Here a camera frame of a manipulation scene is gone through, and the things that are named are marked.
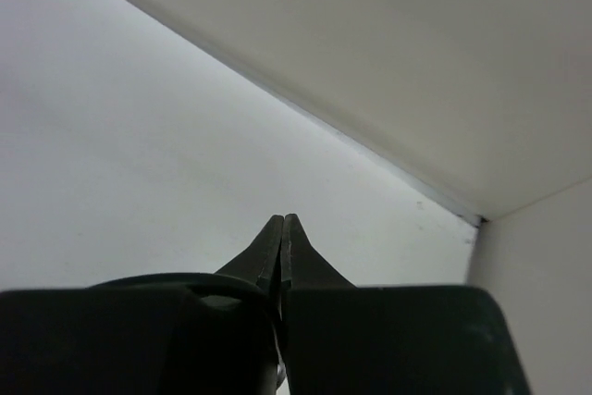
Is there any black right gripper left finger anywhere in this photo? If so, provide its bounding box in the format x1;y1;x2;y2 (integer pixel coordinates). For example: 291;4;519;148
1;216;283;394

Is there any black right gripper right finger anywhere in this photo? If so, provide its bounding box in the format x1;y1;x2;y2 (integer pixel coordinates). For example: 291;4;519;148
280;215;531;394

